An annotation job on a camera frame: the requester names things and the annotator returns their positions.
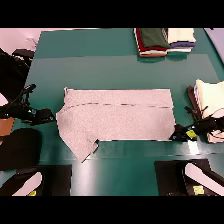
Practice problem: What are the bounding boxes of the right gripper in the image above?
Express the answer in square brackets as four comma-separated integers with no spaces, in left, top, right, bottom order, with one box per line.
[169,122,202,143]

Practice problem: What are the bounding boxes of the brown garment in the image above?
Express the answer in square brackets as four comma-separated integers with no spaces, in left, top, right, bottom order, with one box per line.
[187,85,203,126]

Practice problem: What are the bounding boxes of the dark green garment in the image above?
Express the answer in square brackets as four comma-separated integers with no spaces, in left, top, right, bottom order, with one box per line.
[139,28,171,50]

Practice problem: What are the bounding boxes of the light grey T-shirt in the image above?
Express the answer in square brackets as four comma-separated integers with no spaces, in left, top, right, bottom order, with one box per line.
[55,87,177,164]

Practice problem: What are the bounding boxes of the white garment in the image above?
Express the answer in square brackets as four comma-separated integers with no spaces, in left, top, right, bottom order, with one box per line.
[166,28,197,45]
[139,49,168,59]

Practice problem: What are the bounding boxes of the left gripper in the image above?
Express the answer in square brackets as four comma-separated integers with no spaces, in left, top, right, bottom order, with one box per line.
[30,107,56,127]

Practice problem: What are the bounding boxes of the purple garment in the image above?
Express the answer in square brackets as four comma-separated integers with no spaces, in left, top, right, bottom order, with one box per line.
[169,40,197,50]

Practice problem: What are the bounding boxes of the cream garment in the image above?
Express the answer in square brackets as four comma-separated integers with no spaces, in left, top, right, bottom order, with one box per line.
[194,78,224,145]

